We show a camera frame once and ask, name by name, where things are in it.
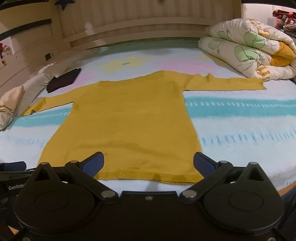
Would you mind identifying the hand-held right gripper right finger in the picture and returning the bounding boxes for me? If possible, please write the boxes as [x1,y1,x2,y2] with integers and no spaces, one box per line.
[179,152,270,201]

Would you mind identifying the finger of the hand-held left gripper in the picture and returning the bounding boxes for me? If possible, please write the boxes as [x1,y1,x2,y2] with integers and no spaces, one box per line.
[0,161,26,172]

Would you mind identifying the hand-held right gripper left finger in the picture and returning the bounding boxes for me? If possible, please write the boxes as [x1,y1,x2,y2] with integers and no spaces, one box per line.
[28,152,118,201]

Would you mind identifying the yellow knit sweater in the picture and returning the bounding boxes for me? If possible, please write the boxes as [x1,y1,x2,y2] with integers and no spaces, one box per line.
[21,70,266,184]

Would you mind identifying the pile of colourful clothes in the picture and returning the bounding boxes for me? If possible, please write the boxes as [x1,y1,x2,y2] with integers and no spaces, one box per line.
[272,9,296,36]

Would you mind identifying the beige pillow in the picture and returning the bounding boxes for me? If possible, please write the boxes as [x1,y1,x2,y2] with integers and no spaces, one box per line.
[0,85,25,131]

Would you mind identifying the dark folded cloth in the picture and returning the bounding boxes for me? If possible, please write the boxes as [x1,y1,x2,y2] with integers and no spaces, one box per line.
[46,68,81,93]

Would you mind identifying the red items on shelf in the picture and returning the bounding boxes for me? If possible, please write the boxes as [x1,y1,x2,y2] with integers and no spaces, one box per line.
[0,43,12,66]

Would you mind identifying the floral folded quilt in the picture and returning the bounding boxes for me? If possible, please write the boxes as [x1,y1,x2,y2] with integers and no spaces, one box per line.
[198,18,296,81]

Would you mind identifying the long black strip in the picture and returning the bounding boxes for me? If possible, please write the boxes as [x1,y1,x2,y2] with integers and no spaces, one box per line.
[0,19,52,40]

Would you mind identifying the cream wooden headboard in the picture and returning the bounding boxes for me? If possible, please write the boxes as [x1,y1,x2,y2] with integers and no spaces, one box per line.
[58,0,243,50]

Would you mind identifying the dark blue star decoration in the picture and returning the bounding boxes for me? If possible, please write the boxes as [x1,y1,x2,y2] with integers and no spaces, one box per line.
[57,0,75,11]

